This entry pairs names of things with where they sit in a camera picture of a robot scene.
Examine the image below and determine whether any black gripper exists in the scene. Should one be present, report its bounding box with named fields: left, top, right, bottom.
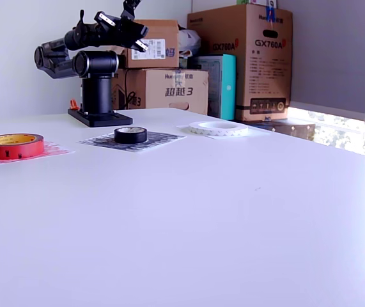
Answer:
left=93, top=10, right=150, bottom=52

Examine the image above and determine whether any black tape roll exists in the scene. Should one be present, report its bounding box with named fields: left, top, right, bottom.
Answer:
left=114, top=126, right=148, bottom=144

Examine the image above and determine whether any white tape roll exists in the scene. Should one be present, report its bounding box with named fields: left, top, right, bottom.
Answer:
left=187, top=120, right=249, bottom=138

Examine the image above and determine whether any red tape roll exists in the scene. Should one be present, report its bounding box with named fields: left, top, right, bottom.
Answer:
left=0, top=133, right=45, bottom=161

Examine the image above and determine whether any cardboard box shipping label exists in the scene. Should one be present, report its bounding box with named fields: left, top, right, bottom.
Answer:
left=111, top=19, right=180, bottom=69

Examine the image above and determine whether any white plastic bag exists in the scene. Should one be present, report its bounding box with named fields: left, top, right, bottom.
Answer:
left=178, top=28, right=201, bottom=59

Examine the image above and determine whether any cardboard box blue print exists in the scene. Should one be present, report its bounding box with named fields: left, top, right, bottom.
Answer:
left=111, top=68, right=210, bottom=116

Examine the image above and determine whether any blank white paper sheet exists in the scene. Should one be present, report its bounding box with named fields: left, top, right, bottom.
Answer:
left=175, top=124, right=271, bottom=141

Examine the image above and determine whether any black scribbled paper sheet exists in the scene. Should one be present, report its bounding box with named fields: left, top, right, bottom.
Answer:
left=78, top=130, right=188, bottom=154

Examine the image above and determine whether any teal product box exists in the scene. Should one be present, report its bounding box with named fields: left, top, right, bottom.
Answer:
left=194, top=53, right=237, bottom=121

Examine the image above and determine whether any green white packet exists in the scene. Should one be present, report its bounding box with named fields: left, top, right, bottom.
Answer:
left=236, top=0, right=281, bottom=6

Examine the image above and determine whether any red scribbled paper sheet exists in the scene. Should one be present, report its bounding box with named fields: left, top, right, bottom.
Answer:
left=0, top=140, right=74, bottom=166

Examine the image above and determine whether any large brown cardboard box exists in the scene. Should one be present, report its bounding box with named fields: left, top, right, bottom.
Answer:
left=187, top=3, right=294, bottom=122

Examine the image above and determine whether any grey roller blind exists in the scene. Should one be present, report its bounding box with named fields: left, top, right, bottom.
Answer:
left=290, top=0, right=365, bottom=124

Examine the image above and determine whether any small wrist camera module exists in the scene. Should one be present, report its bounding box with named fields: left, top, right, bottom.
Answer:
left=120, top=0, right=142, bottom=20

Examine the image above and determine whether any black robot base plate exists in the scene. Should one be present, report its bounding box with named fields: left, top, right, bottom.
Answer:
left=67, top=107, right=134, bottom=129

